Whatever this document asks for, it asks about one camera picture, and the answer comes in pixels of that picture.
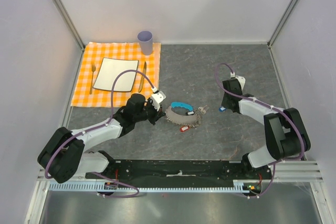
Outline red key tag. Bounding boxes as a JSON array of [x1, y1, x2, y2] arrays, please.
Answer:
[[180, 126, 190, 132]]

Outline lavender plastic cup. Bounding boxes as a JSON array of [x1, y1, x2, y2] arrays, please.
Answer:
[[137, 30, 153, 56]]

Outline orange checkered cloth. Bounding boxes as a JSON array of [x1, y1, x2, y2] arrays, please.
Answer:
[[71, 42, 161, 108]]

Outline white square plate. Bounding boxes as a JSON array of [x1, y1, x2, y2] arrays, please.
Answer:
[[93, 58, 139, 92]]

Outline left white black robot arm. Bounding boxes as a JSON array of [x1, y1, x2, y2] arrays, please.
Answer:
[[37, 91, 166, 184]]

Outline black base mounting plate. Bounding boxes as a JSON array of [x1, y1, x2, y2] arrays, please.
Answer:
[[102, 159, 271, 187]]

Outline silver keys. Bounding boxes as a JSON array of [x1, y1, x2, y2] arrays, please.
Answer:
[[198, 105, 209, 113]]

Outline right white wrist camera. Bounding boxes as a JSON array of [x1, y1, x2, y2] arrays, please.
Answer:
[[230, 72, 246, 90]]

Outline gold knife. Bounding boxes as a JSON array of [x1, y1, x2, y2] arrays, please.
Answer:
[[138, 61, 147, 93]]

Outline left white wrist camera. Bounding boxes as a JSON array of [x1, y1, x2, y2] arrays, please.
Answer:
[[150, 91, 166, 111]]

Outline gold fork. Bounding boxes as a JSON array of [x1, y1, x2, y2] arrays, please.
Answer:
[[89, 62, 96, 94]]

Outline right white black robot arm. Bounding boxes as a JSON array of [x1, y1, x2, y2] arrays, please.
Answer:
[[221, 77, 311, 179]]

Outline slotted cable duct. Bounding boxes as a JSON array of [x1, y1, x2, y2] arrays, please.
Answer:
[[48, 180, 249, 193]]

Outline blue key tag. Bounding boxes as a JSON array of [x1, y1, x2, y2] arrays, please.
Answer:
[[218, 106, 226, 112]]

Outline metal keyring plate blue handle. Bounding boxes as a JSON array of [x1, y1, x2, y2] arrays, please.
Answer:
[[165, 102, 201, 127]]

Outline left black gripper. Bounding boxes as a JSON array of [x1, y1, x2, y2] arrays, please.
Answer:
[[134, 98, 165, 125]]

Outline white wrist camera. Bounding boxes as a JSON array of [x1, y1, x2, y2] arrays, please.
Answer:
[[150, 91, 166, 111], [230, 72, 246, 90]]

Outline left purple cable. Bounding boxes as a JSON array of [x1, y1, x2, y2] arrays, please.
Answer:
[[44, 69, 160, 198]]

